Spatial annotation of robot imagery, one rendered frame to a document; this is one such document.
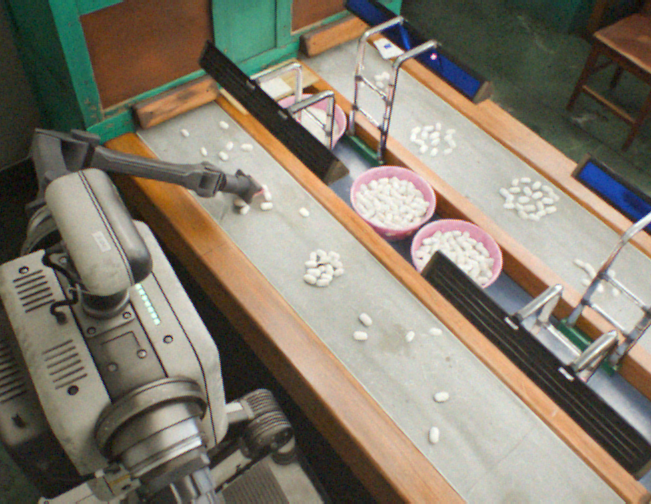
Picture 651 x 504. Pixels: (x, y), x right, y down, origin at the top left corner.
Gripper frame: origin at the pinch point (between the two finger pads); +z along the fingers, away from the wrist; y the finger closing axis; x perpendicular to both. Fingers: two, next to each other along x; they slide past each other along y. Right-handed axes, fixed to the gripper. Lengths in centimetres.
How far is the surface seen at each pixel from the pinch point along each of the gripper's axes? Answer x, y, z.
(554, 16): -120, 67, 244
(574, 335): -23, -93, 34
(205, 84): -12.4, 43.2, 0.0
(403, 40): -60, 2, 22
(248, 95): -25.0, 6.4, -20.6
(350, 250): -3.6, -33.8, 7.3
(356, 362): 12, -63, -10
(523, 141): -56, -34, 64
